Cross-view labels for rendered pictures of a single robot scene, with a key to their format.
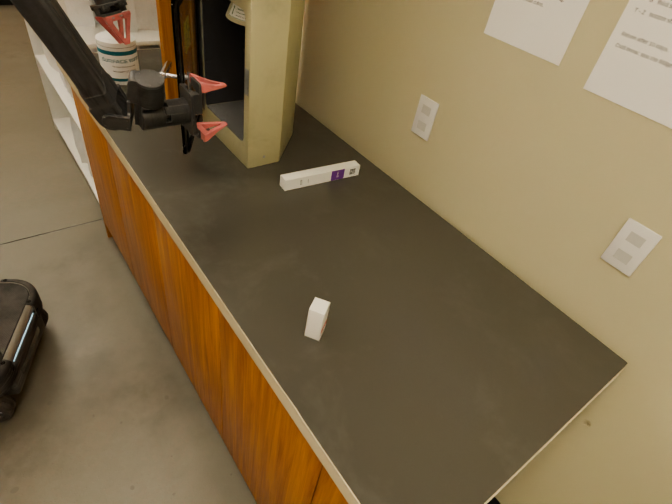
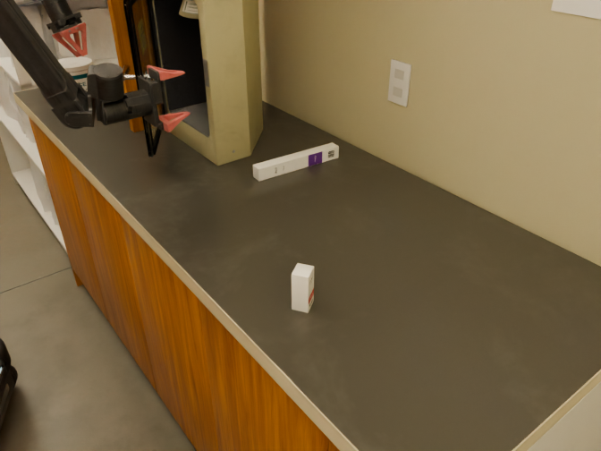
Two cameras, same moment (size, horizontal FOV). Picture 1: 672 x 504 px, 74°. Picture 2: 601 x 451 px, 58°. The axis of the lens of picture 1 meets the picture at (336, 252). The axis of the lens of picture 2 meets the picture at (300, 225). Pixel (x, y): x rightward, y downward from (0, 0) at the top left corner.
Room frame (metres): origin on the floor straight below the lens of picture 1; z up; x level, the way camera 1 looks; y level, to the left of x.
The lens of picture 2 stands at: (-0.19, -0.08, 1.63)
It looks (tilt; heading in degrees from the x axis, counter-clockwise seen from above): 33 degrees down; 7
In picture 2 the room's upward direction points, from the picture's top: straight up
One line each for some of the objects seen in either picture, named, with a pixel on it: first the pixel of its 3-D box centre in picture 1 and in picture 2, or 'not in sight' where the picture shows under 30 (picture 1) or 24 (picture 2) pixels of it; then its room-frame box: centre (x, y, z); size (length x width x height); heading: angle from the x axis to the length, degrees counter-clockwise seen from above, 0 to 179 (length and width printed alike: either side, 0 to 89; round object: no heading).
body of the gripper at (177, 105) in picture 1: (178, 111); (139, 104); (0.92, 0.42, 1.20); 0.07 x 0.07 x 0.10; 44
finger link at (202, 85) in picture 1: (207, 92); (165, 81); (0.97, 0.37, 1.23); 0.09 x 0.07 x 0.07; 134
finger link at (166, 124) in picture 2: (208, 121); (170, 111); (0.97, 0.36, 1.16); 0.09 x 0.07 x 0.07; 134
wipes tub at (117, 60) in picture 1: (118, 58); (77, 82); (1.58, 0.92, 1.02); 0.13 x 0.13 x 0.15
